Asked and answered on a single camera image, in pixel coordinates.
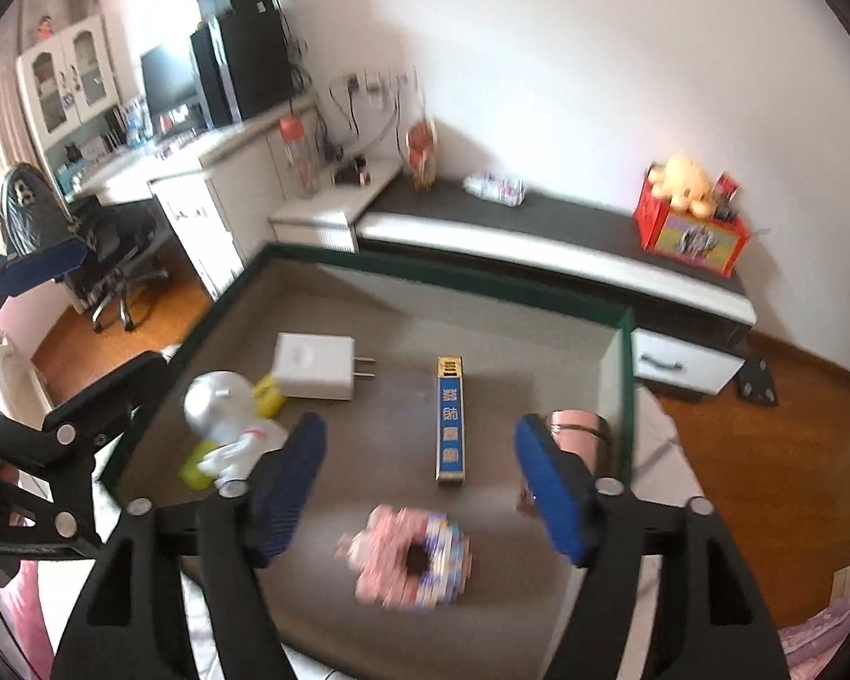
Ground black computer tower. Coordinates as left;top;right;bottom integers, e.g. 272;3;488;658
189;12;296;128

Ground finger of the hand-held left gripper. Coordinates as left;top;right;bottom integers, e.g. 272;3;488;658
41;351;177;470
0;239;92;371

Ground black office chair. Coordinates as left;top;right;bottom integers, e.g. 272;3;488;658
0;163;172;335

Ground clear bottle with red cap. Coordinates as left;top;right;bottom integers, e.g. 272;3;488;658
278;114;322;197

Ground white astronaut figurine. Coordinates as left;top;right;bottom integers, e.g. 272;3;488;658
182;370;288;490

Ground small black cylinder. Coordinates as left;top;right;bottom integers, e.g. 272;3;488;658
332;155;370;189

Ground white glass door cabinet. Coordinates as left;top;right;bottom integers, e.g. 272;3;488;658
15;13;122;158

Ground white charger plug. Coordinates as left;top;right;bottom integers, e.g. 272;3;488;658
273;332;379;400

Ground slim blue gold box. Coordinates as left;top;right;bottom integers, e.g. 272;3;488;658
435;355;469;487

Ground orange snack bag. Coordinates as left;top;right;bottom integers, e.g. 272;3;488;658
404;116;441;192

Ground low black white cabinet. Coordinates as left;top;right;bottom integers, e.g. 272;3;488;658
268;154;759;398

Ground rose gold jar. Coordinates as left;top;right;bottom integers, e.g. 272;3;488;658
517;408;614;512

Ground black bathroom scale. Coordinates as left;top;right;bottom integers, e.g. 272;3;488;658
736;357;781;409

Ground black computer monitor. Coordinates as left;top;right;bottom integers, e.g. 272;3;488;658
139;43;200;118

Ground yellow octopus plush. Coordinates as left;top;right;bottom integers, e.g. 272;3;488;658
647;153;717;218

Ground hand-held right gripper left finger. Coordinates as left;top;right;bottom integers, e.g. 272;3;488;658
51;411;328;680

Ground yellow highlighter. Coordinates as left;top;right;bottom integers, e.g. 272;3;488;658
178;372;288;490

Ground wall power outlets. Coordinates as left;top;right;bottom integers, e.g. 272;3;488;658
346;66;420;112

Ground pink pillow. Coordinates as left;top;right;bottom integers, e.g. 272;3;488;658
777;601;850;680

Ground flat printed packet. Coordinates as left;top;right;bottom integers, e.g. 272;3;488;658
463;171;528;207

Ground white desk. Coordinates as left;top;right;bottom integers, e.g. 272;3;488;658
62;94;320;300

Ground pink storage box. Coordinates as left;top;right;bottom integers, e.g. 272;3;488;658
99;241;636;680

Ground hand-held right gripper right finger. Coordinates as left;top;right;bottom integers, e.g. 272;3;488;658
513;414;787;680

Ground blue product box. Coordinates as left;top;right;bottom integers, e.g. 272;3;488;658
123;95;150;147

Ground pink donut block toy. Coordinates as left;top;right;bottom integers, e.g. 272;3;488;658
335;504;473;611

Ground dark jacket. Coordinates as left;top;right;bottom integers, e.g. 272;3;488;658
0;163;79;257

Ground small red card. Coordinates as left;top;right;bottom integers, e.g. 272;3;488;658
715;171;742;221

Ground red printed box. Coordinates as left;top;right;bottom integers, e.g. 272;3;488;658
633;165;753;278

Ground beige curtain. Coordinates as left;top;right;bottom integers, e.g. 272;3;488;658
0;49;44;165

